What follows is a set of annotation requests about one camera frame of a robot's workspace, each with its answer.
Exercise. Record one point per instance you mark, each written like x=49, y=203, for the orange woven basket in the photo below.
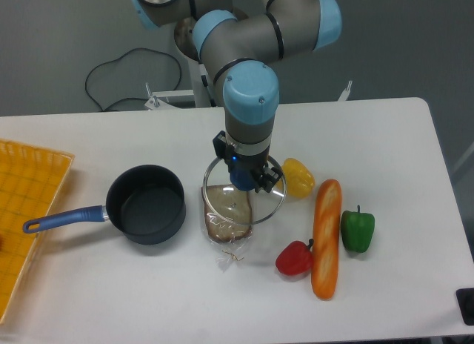
x=31, y=178

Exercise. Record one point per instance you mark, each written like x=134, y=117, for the yellow bell pepper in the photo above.
x=300, y=181

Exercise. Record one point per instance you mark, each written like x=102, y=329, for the black object at table corner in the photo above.
x=465, y=298

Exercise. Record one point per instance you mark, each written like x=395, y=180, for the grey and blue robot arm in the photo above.
x=249, y=89

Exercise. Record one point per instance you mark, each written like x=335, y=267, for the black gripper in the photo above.
x=264, y=177

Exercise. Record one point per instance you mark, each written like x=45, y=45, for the dark saucepan with blue handle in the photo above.
x=146, y=203

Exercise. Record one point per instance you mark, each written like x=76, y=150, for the red bell pepper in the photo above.
x=296, y=259

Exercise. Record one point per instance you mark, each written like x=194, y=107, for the bread slice in plastic bag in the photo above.
x=228, y=218

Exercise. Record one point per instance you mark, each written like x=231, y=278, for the orange baguette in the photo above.
x=326, y=228

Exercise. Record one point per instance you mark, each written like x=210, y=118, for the glass lid with blue knob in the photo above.
x=264, y=205

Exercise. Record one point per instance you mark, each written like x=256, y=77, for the green bell pepper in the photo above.
x=357, y=229

